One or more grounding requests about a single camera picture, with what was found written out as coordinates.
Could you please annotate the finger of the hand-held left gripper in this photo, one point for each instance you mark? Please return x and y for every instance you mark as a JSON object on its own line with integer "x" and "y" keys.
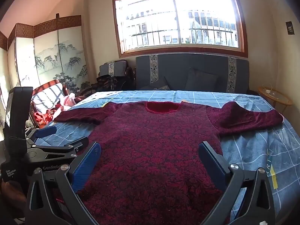
{"x": 70, "y": 146}
{"x": 45, "y": 132}

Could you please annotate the grey cushioned wooden chair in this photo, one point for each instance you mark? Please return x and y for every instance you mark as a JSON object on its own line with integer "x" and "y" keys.
{"x": 114, "y": 68}

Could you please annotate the dark red patterned sweater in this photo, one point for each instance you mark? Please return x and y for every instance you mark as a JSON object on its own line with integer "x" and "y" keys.
{"x": 150, "y": 145}

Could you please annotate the blue checked bed sheet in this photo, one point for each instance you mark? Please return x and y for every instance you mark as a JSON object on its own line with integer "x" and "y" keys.
{"x": 248, "y": 152}

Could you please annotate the wooden chair with striped cushion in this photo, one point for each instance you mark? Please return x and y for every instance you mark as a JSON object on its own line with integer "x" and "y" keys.
{"x": 46, "y": 96}

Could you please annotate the plain grey pillow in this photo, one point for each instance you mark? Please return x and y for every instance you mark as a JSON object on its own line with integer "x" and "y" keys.
{"x": 201, "y": 79}

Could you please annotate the wooden framed window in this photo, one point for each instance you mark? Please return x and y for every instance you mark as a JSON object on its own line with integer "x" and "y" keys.
{"x": 178, "y": 16}

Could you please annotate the painted folding screen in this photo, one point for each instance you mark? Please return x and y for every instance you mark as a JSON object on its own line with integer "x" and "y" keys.
{"x": 46, "y": 58}

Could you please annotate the red cloth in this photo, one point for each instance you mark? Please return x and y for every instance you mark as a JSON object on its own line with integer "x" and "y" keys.
{"x": 43, "y": 117}

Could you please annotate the dark wall switch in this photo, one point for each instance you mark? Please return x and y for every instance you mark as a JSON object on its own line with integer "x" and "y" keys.
{"x": 290, "y": 28}

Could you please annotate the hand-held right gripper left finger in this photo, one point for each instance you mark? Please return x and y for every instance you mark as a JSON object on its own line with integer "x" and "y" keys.
{"x": 86, "y": 168}

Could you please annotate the round wooden side table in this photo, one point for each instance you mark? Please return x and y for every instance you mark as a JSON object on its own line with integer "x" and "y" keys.
{"x": 281, "y": 99}

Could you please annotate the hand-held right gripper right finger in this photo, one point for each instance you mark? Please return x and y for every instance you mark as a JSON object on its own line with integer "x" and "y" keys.
{"x": 212, "y": 164}

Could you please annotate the patterned grey pillow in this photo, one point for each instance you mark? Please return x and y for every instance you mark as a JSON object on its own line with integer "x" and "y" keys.
{"x": 159, "y": 84}

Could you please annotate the dark bag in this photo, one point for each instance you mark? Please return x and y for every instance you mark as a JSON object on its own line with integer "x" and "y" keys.
{"x": 107, "y": 82}

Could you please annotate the grey sofa with patterned stripes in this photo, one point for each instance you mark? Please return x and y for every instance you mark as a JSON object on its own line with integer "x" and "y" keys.
{"x": 182, "y": 62}

